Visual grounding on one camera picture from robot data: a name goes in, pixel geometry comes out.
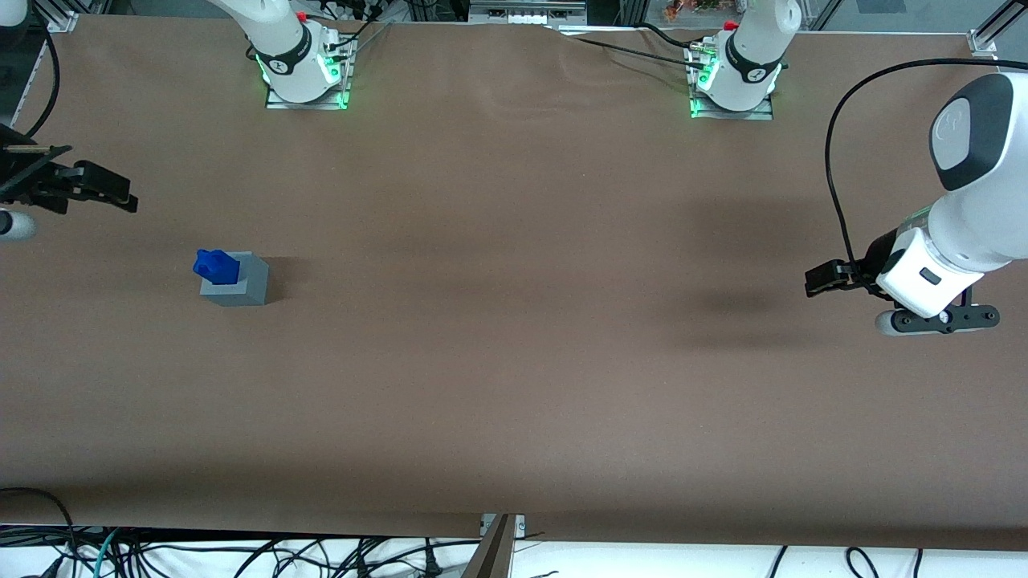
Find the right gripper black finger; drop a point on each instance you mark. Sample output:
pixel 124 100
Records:
pixel 104 185
pixel 50 199

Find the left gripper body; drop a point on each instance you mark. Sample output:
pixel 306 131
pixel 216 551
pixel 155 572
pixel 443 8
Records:
pixel 877 258

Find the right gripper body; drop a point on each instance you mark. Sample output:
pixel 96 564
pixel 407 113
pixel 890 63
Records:
pixel 24 178

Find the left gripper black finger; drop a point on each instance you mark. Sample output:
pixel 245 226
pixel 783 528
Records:
pixel 855 273
pixel 823 279

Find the blue plastic insert part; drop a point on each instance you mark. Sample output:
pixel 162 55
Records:
pixel 215 265

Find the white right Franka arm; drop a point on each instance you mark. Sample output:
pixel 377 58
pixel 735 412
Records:
pixel 281 40

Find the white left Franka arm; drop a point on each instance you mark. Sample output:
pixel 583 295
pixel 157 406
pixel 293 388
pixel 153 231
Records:
pixel 980 209

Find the gray square base block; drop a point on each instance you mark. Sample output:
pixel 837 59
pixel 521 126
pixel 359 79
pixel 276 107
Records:
pixel 249 285

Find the brown table cover sheet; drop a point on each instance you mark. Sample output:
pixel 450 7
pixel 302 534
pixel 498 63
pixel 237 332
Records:
pixel 514 361

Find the white socket strip rack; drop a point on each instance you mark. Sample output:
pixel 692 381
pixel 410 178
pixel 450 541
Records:
pixel 530 12

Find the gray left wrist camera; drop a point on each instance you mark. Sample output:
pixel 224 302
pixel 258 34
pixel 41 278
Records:
pixel 948 319

